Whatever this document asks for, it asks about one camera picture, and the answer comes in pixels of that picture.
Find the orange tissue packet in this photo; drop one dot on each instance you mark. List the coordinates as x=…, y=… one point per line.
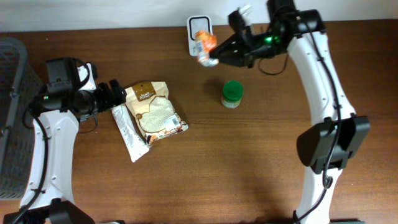
x=204, y=43

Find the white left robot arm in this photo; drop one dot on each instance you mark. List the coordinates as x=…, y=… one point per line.
x=49, y=196

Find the green lid jar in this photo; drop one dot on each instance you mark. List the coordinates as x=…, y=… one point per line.
x=232, y=94

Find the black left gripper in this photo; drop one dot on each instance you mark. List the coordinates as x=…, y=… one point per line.
x=109, y=96

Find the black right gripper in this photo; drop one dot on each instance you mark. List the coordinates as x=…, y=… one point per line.
x=245, y=48

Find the white barcode scanner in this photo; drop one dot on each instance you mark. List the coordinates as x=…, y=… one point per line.
x=195, y=24

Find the beige brown snack bag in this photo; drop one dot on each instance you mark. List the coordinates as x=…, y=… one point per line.
x=154, y=113

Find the white tube with brown cap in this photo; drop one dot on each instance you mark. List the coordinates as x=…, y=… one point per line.
x=136, y=147

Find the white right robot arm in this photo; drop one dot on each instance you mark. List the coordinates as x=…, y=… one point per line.
x=337, y=131

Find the dark grey plastic basket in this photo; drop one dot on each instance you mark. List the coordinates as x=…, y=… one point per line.
x=19, y=84

